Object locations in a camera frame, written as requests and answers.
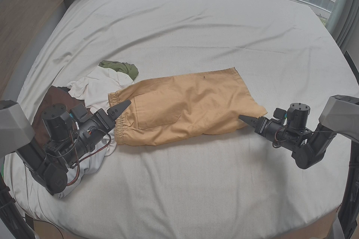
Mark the cream white garment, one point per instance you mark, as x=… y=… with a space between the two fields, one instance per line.
x=98 y=86

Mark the tan shorts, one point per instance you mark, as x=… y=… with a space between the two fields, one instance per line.
x=190 y=106

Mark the dark brown garment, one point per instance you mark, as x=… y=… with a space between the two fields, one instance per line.
x=53 y=96

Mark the bed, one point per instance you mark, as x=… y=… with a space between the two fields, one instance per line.
x=196 y=36

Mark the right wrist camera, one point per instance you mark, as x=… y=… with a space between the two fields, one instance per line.
x=279 y=113

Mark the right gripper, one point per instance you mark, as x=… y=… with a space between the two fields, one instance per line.
x=269 y=128

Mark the olive green garment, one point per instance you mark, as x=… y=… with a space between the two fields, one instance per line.
x=123 y=68

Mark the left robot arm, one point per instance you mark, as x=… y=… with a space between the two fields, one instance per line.
x=57 y=123

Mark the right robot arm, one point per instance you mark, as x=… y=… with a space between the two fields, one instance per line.
x=300 y=114

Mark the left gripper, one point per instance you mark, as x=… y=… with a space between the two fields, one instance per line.
x=94 y=131

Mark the pale grey garment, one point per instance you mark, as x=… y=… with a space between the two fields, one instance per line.
x=89 y=162

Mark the grey-green curtain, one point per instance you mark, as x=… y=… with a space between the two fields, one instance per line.
x=347 y=8

